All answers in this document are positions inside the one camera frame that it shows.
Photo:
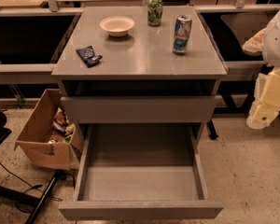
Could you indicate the black tripod leg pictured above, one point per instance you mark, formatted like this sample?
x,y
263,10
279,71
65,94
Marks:
x,y
45,196

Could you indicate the black table leg frame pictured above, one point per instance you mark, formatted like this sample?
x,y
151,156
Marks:
x,y
228,89

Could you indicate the white paper bowl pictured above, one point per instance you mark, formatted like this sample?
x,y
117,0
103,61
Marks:
x,y
117,26

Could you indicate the grey drawer cabinet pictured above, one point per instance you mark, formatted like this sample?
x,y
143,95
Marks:
x,y
142,63

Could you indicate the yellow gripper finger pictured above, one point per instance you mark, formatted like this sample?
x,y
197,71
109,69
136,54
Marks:
x,y
261,115

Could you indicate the open grey bottom drawer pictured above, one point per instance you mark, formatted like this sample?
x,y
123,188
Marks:
x,y
140,171

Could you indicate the blue and silver energy can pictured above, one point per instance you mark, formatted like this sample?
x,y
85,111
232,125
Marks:
x,y
182,34

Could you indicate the blue rxbar blueberry wrapper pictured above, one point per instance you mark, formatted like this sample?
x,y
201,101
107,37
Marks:
x,y
88,56

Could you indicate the green soda can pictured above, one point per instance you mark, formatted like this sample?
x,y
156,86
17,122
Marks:
x,y
154,12

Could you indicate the cardboard box with snacks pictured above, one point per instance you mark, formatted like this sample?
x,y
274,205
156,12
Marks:
x,y
44,146

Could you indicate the closed grey middle drawer front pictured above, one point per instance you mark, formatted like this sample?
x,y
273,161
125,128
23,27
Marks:
x,y
139,109

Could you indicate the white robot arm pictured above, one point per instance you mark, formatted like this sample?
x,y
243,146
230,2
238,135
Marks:
x,y
267,41

